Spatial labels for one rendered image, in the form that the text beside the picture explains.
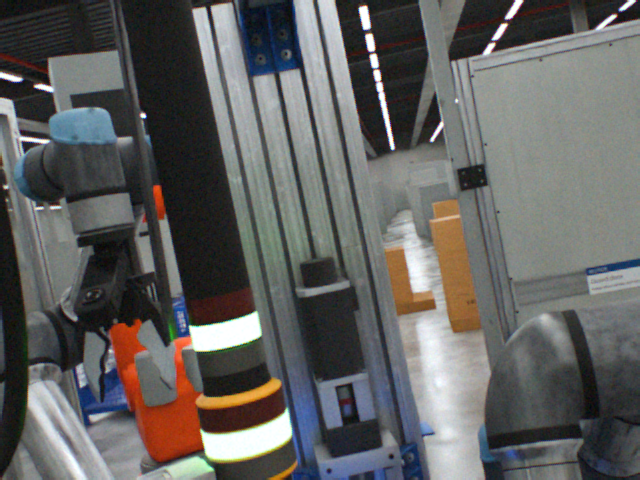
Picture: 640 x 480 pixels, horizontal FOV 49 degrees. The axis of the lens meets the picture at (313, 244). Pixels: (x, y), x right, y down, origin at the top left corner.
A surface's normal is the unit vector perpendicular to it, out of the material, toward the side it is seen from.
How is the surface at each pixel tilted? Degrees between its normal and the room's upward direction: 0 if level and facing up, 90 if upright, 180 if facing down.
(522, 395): 68
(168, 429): 90
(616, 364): 81
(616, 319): 31
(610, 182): 90
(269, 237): 90
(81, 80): 90
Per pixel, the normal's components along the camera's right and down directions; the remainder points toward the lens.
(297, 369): 0.08, 0.04
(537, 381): -0.40, -0.22
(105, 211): 0.37, -0.04
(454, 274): -0.15, 0.08
